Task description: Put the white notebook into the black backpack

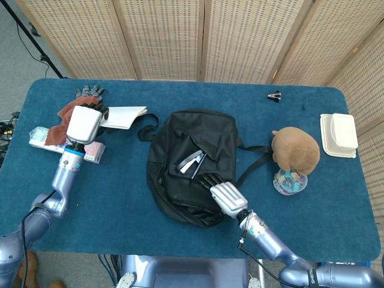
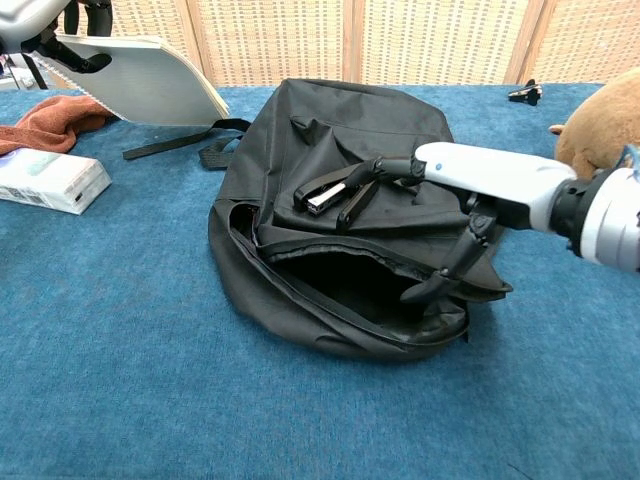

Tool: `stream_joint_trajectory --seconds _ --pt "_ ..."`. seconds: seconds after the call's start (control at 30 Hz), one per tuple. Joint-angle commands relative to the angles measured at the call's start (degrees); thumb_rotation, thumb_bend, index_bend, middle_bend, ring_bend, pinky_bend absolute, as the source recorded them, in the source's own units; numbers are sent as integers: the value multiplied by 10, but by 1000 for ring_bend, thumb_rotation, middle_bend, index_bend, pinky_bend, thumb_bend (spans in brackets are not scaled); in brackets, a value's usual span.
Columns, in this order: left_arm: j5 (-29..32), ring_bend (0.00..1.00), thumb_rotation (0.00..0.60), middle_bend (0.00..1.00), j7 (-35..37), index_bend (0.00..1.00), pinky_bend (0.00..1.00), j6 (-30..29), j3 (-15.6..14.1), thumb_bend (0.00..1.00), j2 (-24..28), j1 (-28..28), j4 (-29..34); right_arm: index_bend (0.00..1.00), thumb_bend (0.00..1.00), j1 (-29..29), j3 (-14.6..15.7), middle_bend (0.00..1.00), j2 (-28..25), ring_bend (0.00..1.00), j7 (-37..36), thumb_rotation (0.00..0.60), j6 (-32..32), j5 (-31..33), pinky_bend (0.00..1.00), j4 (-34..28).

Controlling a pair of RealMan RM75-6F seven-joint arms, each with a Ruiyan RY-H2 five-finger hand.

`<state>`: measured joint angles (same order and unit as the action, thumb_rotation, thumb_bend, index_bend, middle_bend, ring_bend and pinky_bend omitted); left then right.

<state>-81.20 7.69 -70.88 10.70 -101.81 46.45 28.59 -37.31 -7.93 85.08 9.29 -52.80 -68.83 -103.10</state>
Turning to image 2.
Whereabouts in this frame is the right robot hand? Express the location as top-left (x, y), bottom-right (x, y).
top-left (349, 141), bottom-right (581, 305)

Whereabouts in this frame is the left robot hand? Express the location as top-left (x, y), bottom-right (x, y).
top-left (0, 0), bottom-right (114, 76)

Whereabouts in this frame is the white spiral notebook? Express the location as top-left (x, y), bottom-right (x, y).
top-left (29, 34), bottom-right (231, 126)

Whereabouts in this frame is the black fabric backpack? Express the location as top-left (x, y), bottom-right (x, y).
top-left (122, 77), bottom-right (515, 362)

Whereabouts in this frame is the black tripod stand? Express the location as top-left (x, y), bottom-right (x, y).
top-left (0, 49), bottom-right (50, 91)

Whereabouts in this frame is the rust brown towel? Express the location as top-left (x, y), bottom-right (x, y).
top-left (0, 94), bottom-right (116, 156)

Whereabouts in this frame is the brown plush toy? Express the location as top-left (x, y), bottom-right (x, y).
top-left (548, 67), bottom-right (640, 179)

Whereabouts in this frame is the wicker folding screen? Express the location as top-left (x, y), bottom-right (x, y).
top-left (9, 0), bottom-right (640, 91)

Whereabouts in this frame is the white cardboard box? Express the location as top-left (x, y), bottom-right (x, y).
top-left (0, 147), bottom-right (113, 216)

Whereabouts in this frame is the black stapler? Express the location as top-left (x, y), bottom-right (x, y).
top-left (293, 161), bottom-right (384, 233)

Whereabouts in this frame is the blue table cover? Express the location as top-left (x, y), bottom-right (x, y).
top-left (0, 82), bottom-right (640, 480)

